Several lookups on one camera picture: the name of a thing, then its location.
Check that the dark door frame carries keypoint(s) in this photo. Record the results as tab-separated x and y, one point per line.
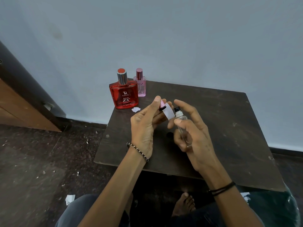
26	85

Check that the white paper label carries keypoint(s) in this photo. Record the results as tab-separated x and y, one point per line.
169	112

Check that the white paper scrap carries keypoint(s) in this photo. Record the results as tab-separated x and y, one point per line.
70	199
135	109
245	196

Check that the person's left forearm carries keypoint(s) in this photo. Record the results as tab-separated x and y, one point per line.
113	193

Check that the person's left hand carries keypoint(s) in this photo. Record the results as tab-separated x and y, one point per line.
142	130

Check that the pink bottle cap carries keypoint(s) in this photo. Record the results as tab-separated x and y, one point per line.
162	106

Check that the pink perfume bottle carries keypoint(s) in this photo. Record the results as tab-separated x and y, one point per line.
141	87

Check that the clear glass spray bottle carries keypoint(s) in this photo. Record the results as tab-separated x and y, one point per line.
183	130

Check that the person's right hand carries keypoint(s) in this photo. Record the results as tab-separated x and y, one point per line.
201	146

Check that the person's left jeans leg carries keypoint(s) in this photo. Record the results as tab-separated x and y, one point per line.
75	212

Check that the person's right forearm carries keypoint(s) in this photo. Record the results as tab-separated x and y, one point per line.
229	205

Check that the red perfume bottle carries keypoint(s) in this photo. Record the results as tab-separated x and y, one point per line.
123	96

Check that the brown wooden door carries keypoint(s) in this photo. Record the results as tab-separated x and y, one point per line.
21	111

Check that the person's right thumb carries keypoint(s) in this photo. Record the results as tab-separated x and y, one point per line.
176	122

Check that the person's left thumb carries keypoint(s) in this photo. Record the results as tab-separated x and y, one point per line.
151	106

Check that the person's bare foot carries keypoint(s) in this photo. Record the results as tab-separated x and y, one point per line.
183	205

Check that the black thread wristband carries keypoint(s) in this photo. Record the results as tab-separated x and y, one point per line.
222	188

